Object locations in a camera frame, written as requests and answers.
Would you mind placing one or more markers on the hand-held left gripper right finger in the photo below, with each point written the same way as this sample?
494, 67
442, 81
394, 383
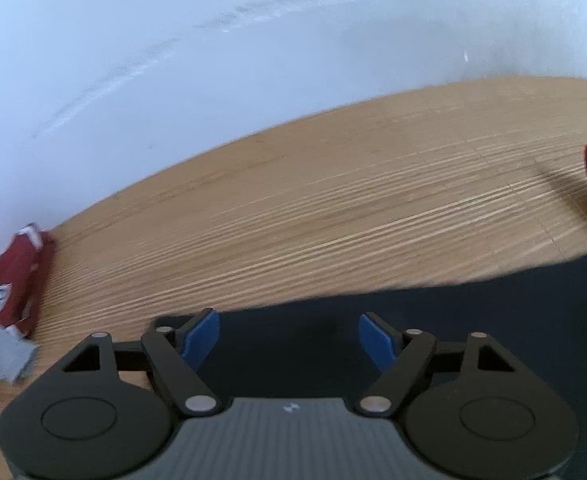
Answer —
376, 341

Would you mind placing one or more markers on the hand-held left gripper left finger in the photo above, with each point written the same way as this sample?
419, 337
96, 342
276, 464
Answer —
201, 338

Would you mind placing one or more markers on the dark navy sweatshirt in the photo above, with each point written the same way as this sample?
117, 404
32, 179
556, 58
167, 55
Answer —
498, 320

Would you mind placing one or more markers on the maroon cloth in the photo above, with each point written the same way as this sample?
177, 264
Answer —
18, 280

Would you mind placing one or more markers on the grey cloth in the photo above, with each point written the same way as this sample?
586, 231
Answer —
3, 355

